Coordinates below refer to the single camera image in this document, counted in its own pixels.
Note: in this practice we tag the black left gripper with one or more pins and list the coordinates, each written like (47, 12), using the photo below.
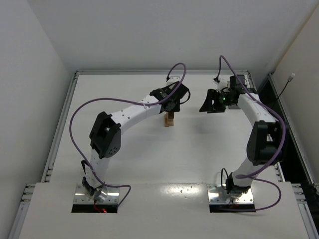
(169, 106)

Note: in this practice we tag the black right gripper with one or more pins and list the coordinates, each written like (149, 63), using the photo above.
(215, 100)

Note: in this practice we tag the dark wood notched block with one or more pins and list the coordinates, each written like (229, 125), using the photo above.
(170, 115)

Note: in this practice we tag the long light wood block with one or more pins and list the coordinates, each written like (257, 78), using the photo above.
(170, 122)
(166, 123)

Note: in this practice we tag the smoky transparent plastic container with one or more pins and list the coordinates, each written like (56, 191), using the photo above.
(233, 107)

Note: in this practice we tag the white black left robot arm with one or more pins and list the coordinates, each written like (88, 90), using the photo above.
(107, 130)

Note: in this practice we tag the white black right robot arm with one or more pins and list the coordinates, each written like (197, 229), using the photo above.
(267, 143)

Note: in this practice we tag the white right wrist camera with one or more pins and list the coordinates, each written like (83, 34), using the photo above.
(222, 86)

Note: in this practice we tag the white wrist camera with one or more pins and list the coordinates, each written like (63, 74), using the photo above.
(172, 79)
(222, 86)

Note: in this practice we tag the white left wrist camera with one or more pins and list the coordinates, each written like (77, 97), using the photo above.
(172, 79)

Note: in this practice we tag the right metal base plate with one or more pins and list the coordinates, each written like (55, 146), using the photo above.
(218, 196)

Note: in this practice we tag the metal base plate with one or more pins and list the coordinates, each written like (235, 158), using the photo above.
(109, 196)
(218, 196)

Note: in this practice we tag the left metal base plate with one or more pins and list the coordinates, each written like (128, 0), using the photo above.
(109, 196)

